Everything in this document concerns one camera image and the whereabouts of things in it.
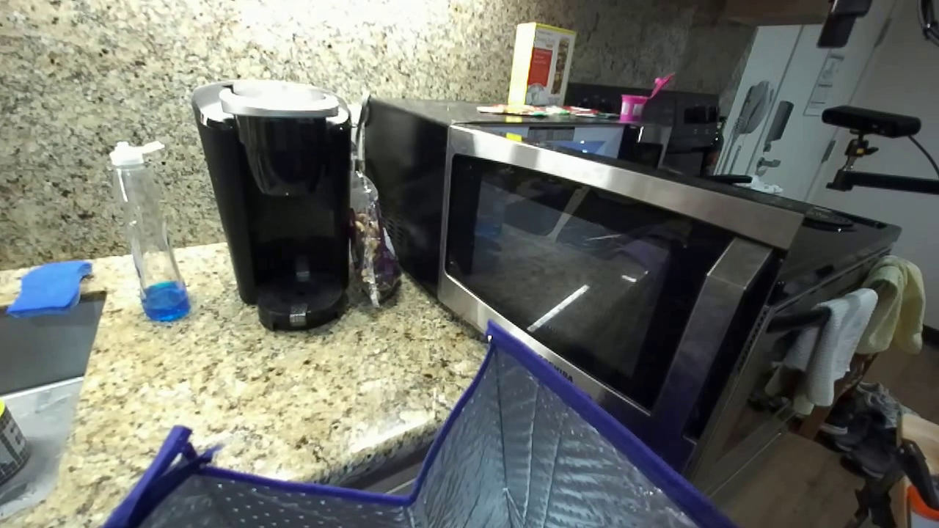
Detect clear snack bag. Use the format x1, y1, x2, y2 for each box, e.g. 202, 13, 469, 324
347, 167, 404, 309

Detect blue insulated bag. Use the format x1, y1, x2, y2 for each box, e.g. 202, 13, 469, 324
101, 320, 743, 528

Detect clear bottle with blue liquid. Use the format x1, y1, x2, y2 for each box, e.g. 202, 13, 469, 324
109, 139, 193, 327

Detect pink reusable coffee filter cup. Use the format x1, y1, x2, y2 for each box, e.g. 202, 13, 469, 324
616, 70, 682, 130

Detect pale yellow hanging towel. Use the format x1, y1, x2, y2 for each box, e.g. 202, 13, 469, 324
859, 254, 927, 359

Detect white red box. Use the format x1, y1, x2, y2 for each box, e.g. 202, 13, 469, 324
504, 20, 580, 108

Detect flat colourful leaflets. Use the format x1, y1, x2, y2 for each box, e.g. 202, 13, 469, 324
476, 100, 602, 123

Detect white hanging towel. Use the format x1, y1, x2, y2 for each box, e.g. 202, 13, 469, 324
790, 284, 880, 416

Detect stainless black microwave oven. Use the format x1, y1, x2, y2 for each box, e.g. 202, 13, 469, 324
357, 95, 903, 493

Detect black pod coffee maker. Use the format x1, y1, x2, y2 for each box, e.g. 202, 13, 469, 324
187, 79, 356, 334

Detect blue cloth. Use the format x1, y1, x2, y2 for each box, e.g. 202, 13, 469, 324
5, 258, 96, 320

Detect black flat board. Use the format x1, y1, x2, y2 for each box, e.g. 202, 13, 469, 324
0, 287, 109, 400

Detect grey flat tray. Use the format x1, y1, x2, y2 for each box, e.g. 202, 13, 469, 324
0, 377, 89, 522

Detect dark printed can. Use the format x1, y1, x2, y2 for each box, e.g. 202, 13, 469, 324
0, 396, 32, 493

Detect black camera on mount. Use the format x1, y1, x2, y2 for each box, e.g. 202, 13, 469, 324
818, 103, 939, 198

